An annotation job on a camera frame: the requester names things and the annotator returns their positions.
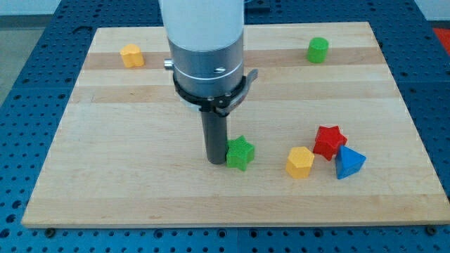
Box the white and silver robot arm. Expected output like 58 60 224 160
159 0 244 98

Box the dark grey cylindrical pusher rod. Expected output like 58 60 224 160
201 112 228 164

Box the green star block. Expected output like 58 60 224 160
226 136 255 171

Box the yellow hexagon block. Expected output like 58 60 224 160
285 146 314 179

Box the red star block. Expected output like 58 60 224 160
313 126 347 161

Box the light wooden board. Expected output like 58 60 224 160
22 22 449 228

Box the green cylinder block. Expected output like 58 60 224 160
307 37 329 63

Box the blue triangle block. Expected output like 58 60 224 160
335 145 366 180

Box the black clamp ring with lever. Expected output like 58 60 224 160
172 68 259 118

